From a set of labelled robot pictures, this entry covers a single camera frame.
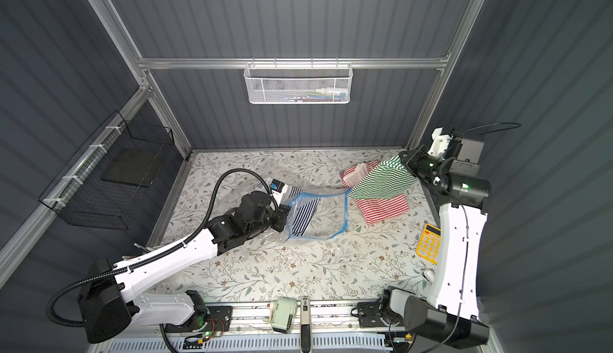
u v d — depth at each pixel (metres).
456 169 0.46
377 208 0.95
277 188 0.67
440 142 0.58
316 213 0.98
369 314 0.74
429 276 0.79
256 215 0.58
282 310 0.71
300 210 0.79
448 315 0.36
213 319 0.73
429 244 0.88
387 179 0.75
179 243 0.49
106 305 0.38
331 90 0.91
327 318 0.75
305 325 0.69
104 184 0.73
